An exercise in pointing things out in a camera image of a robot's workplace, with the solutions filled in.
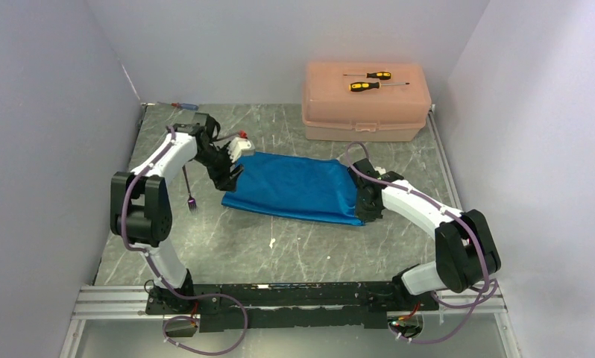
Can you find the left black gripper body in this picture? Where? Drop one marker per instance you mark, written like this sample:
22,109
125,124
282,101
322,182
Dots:
218,163

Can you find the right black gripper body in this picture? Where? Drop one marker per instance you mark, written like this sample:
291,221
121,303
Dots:
364,211

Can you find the blue cloth napkin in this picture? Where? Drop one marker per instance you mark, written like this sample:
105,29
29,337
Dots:
295,188

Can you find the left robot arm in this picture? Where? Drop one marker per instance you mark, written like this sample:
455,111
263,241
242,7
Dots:
140,208

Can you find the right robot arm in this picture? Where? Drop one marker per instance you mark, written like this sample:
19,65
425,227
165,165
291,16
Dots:
465,253

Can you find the purple fork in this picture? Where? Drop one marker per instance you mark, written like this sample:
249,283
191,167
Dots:
191,201

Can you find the blue red screwdriver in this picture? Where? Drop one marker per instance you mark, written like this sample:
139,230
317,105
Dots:
181,106

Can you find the peach plastic toolbox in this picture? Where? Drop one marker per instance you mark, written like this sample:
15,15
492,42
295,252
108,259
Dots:
330,112

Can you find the yellow black screwdriver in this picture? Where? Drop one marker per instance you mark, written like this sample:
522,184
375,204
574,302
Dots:
361,86

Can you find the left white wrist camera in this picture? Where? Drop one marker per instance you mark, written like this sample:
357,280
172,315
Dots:
239,147

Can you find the small black-handled screwdriver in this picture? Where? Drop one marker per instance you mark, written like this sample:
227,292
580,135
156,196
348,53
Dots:
383,76

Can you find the aluminium frame rail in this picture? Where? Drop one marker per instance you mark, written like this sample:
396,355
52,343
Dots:
103,303

